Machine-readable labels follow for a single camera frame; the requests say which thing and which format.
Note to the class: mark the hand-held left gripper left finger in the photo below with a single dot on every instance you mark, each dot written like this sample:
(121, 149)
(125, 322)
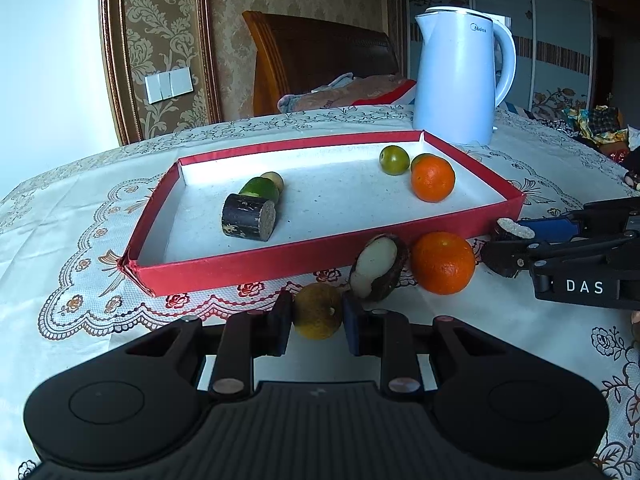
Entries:
(283, 327)

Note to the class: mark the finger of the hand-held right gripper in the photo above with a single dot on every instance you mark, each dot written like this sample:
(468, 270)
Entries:
(505, 259)
(550, 227)

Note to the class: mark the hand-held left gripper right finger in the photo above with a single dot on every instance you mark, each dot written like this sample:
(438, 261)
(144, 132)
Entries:
(351, 327)

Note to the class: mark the small dark sugarcane piece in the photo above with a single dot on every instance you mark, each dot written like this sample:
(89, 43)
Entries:
(511, 231)

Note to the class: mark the yellow-brown round fruit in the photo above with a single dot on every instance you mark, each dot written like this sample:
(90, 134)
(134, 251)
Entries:
(316, 312)

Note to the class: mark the orange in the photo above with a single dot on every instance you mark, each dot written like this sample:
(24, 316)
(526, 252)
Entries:
(433, 178)
(442, 270)

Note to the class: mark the large dark sugarcane piece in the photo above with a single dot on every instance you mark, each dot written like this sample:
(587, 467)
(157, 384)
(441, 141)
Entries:
(247, 216)

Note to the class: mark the red cardboard box tray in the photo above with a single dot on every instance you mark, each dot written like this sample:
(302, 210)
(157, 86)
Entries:
(340, 210)

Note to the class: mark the green cucumber piece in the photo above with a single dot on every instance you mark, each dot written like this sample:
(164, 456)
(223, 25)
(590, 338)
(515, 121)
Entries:
(259, 189)

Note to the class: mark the cut brown taro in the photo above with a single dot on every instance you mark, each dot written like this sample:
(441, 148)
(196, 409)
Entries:
(377, 267)

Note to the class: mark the colourful bedding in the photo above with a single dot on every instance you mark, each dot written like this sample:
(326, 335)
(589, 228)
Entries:
(600, 125)

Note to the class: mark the green plum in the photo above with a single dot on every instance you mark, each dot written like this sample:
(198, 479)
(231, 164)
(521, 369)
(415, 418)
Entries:
(393, 159)
(421, 159)

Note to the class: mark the brown longan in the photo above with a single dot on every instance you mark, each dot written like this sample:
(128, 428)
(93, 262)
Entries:
(275, 179)

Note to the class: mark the white electric kettle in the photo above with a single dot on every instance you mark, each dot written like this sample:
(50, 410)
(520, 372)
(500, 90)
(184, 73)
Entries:
(455, 75)

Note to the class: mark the floral sliding wardrobe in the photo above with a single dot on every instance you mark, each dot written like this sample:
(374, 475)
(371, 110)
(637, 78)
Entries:
(550, 35)

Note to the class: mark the patterned pillow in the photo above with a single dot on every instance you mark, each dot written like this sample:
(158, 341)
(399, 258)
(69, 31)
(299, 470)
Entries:
(350, 92)

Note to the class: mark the white light switch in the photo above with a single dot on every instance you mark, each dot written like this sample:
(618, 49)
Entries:
(169, 85)

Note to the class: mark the brown wall moulding frame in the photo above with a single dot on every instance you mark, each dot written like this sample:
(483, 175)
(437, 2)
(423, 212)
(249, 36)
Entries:
(130, 60)

